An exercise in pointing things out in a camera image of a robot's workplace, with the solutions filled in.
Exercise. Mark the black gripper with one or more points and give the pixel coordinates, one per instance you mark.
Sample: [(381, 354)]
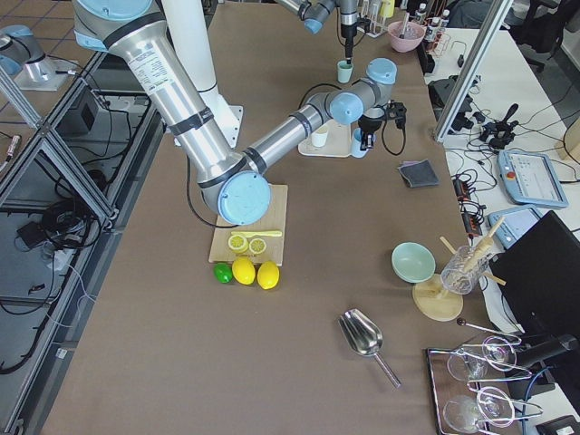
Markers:
[(370, 124), (348, 37)]

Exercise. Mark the green cup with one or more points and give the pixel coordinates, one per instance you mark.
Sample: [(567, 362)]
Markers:
[(344, 71)]

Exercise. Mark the blue cup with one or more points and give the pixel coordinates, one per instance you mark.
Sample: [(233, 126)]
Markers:
[(358, 149)]

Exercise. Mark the cream yellow cup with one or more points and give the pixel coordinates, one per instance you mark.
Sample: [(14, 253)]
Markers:
[(319, 136)]

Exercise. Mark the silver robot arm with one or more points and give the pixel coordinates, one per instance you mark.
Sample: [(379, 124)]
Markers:
[(314, 15), (165, 45)]

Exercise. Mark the cream rabbit tray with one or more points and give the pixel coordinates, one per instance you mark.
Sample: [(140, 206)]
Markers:
[(336, 146)]

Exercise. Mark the mirror tray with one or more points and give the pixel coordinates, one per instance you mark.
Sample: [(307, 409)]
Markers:
[(444, 387)]

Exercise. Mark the grey folded cloth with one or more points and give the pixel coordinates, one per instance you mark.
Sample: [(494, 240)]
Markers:
[(418, 174)]

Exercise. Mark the pink bowl with ice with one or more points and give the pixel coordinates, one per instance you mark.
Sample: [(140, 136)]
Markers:
[(405, 39)]

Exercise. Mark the wooden cutting board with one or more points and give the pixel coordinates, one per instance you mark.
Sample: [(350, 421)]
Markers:
[(273, 220)]

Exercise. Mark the green bowl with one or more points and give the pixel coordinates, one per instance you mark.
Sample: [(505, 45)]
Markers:
[(412, 262)]

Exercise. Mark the yellow plastic knife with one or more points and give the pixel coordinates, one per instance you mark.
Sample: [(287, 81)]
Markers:
[(264, 233)]

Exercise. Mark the lemon slice lower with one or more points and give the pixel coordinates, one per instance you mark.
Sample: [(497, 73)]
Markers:
[(257, 246)]

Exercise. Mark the lemon slice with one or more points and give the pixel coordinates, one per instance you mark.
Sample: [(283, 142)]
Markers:
[(238, 244), (257, 246)]

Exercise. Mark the clear textured glass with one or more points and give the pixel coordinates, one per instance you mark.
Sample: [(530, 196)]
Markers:
[(464, 270)]

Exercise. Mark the lemon slice upper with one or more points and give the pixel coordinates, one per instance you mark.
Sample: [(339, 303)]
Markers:
[(238, 244)]

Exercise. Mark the blue teach pendant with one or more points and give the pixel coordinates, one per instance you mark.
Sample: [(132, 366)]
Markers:
[(529, 178), (517, 221)]

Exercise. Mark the yellow lemon right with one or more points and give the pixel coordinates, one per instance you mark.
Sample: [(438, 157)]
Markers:
[(268, 275)]

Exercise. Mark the yellow lemon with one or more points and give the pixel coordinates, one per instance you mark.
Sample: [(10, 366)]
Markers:
[(268, 275), (244, 271)]

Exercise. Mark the wooden cup stand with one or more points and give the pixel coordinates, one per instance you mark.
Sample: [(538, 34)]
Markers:
[(440, 304)]

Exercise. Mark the yellow lemon left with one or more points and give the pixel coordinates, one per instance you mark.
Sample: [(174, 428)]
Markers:
[(244, 271)]

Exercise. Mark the green lime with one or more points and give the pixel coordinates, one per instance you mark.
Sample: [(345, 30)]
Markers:
[(223, 273)]

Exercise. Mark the metal scoop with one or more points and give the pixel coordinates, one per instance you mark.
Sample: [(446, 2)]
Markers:
[(365, 339)]

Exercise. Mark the black monitor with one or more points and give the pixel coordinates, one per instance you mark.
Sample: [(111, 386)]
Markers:
[(541, 271)]

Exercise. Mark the wine glass upper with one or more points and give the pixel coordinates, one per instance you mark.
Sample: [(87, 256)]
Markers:
[(483, 360)]

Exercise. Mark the wine glass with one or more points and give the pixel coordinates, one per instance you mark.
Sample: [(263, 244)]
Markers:
[(488, 410), (483, 360)]

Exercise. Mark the wine glass lower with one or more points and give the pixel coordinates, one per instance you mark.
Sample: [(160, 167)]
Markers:
[(488, 410)]

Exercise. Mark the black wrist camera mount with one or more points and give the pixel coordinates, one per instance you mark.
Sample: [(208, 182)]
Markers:
[(396, 111)]

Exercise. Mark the white wire rack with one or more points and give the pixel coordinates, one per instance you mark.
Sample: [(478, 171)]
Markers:
[(374, 16)]

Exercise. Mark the aluminium frame post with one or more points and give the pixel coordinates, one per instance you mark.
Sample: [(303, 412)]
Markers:
[(494, 19)]

